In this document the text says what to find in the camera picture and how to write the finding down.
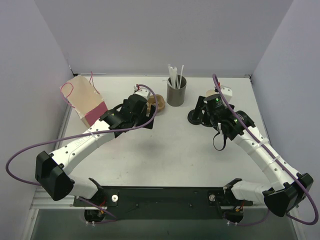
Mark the aluminium frame rail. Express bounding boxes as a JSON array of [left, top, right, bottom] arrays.
[[30, 188, 85, 210]]

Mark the brown cardboard cup carrier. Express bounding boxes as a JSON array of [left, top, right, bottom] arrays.
[[147, 94, 166, 117]]

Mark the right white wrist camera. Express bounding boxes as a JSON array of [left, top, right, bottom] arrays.
[[220, 85, 233, 103]]

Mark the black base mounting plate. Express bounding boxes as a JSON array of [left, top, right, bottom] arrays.
[[72, 185, 254, 221]]

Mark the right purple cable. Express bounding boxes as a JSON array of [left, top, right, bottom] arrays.
[[212, 73, 317, 227]]

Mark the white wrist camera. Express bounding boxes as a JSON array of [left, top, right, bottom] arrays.
[[220, 85, 233, 103], [133, 84, 151, 101]]

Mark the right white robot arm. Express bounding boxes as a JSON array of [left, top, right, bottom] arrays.
[[187, 93, 314, 217]]

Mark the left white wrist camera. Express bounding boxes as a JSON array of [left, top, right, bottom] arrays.
[[133, 84, 151, 101]]

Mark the brown paper takeout bag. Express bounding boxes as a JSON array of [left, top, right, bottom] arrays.
[[60, 75, 108, 128]]

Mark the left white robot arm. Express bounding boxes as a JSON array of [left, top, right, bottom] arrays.
[[35, 89, 153, 206]]

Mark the grey cylindrical straw holder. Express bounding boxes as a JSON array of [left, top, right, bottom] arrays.
[[166, 76, 187, 107]]

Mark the green paper coffee cup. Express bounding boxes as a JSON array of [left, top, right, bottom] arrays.
[[205, 89, 219, 98]]

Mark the black plastic cup lid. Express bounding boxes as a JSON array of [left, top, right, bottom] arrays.
[[187, 109, 203, 125]]

